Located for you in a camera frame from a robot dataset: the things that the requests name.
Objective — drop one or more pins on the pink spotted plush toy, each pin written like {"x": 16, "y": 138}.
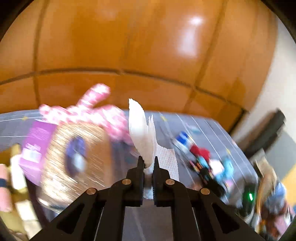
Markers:
{"x": 108, "y": 118}

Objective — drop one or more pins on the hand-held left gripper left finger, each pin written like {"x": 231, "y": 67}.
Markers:
{"x": 140, "y": 178}

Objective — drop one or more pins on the white sponge block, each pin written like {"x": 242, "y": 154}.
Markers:
{"x": 17, "y": 172}

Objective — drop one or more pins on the blue tissue pack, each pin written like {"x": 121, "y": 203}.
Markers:
{"x": 182, "y": 138}

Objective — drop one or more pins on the black panel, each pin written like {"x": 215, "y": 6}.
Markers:
{"x": 270, "y": 129}

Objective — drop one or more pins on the blue and pink plush toy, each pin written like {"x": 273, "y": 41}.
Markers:
{"x": 227, "y": 165}

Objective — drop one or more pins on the purple cardboard box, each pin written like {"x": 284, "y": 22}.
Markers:
{"x": 37, "y": 143}

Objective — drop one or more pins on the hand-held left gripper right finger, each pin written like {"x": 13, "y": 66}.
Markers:
{"x": 157, "y": 178}

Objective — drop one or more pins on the wooden wardrobe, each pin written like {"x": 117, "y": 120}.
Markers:
{"x": 138, "y": 46}

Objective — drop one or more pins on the black beaded hair wig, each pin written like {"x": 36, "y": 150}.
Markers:
{"x": 205, "y": 173}

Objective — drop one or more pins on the red plush toy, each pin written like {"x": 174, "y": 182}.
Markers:
{"x": 198, "y": 151}

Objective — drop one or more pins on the bed with grey checked sheet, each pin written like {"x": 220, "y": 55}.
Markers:
{"x": 208, "y": 132}

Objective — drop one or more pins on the white paper towel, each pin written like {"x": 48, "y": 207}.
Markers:
{"x": 141, "y": 129}

